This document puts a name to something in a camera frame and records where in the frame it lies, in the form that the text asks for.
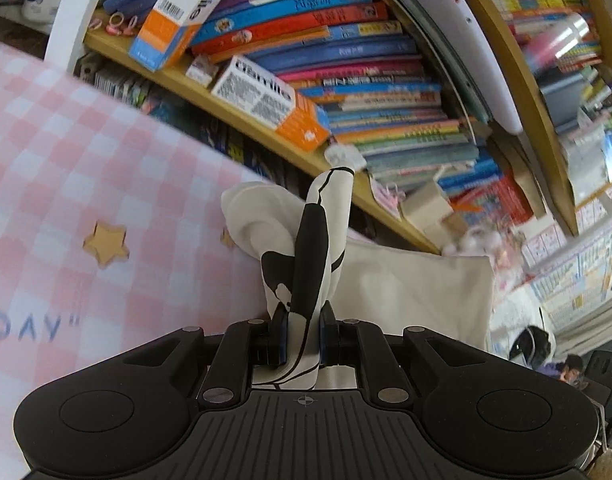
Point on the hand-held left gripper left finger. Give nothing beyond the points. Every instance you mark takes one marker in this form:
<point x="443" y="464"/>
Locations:
<point x="282" y="337"/>

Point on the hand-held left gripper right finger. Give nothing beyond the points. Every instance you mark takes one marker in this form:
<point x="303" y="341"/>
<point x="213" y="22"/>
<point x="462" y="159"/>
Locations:
<point x="323" y="337"/>

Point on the black white printed cloth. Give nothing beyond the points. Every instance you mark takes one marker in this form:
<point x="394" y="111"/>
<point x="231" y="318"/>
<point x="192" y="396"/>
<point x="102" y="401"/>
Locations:
<point x="311" y="260"/>

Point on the cream pen holder box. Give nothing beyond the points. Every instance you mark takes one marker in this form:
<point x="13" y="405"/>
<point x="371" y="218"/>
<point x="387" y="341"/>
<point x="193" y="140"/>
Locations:
<point x="428" y="202"/>

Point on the pink plush bunny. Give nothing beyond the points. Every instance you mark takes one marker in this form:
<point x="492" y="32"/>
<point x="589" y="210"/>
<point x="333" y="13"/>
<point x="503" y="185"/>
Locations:
<point x="480" y="252"/>

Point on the orange white script box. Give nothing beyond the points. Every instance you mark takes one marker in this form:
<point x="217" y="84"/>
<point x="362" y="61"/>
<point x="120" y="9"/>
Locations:
<point x="266" y="100"/>

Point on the pink checked table mat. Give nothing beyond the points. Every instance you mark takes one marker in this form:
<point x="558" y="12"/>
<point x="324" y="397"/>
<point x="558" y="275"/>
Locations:
<point x="111" y="170"/>

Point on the row of colourful books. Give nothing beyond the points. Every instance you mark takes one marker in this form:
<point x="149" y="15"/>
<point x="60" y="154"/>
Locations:
<point x="366" y="75"/>

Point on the white flat slab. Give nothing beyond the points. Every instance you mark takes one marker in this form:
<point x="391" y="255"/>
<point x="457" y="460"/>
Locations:
<point x="465" y="45"/>

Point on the wooden bookshelf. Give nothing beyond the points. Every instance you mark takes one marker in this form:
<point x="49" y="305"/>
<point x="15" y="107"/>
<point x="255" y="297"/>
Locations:
<point x="111" y="52"/>

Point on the orange white blue box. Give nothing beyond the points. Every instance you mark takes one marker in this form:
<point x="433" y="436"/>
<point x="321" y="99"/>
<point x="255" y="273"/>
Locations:
<point x="186" y="15"/>

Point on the pink hair clips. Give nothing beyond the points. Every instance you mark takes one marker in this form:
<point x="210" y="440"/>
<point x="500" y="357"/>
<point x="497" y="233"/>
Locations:
<point x="121" y="24"/>

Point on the pink tube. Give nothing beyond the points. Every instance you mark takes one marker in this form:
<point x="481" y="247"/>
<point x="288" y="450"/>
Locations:
<point x="558" y="40"/>

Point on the stack of yellow books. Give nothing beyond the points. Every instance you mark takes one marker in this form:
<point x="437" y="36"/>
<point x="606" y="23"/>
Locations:
<point x="550" y="5"/>

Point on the wall alphabet poster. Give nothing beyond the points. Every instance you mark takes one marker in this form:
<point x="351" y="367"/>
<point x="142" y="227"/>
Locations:
<point x="580" y="265"/>

